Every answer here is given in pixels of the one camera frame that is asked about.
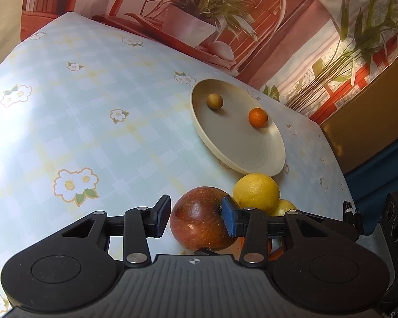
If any beige plate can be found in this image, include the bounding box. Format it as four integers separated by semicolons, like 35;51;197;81
190;79;286;177

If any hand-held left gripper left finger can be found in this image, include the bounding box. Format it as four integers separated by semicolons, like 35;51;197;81
61;195;172;270

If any brown longan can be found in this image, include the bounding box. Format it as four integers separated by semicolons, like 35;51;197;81
206;93;224;110

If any yellow lemon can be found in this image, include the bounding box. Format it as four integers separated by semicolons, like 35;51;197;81
269;199;297;217
232;174;281;214

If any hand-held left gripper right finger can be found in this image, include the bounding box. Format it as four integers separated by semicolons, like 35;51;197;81
219;195;360;269

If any printed backdrop cloth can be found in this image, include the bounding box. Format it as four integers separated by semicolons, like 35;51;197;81
20;0;398;125

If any yellow wooden panel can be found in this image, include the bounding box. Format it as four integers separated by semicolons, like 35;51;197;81
319;68;398;174

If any red apple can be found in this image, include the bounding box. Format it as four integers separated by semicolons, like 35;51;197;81
169;186;243;251

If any small mandarin orange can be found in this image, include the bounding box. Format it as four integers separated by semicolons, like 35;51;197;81
237;237;284;260
248;108;269;128

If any blue cloth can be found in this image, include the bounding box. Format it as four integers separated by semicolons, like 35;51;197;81
345;132;398;226

